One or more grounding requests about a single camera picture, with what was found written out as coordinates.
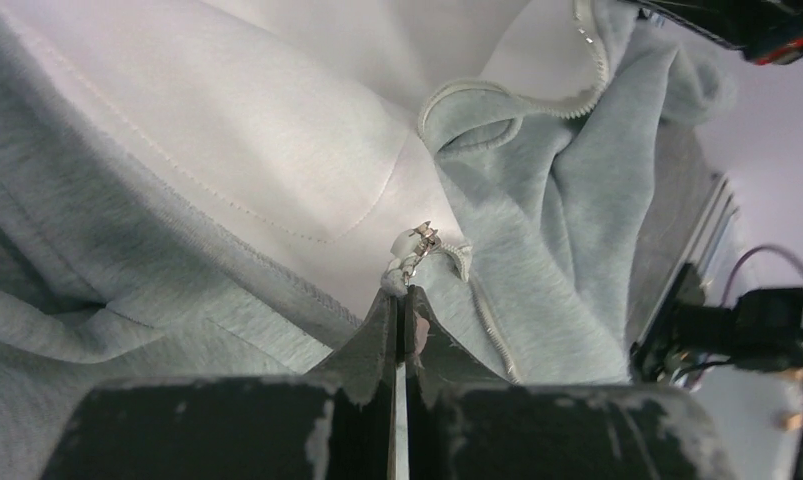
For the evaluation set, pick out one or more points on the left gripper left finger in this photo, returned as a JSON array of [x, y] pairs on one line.
[[334, 422]]

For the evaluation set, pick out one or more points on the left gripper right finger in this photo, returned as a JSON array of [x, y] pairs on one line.
[[466, 422]]

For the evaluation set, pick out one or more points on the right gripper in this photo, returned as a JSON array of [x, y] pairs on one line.
[[763, 32]]

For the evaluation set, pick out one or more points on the grey zip-up jacket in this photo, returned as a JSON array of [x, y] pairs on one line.
[[205, 188]]

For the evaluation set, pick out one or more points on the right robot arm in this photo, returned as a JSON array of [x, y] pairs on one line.
[[761, 330]]

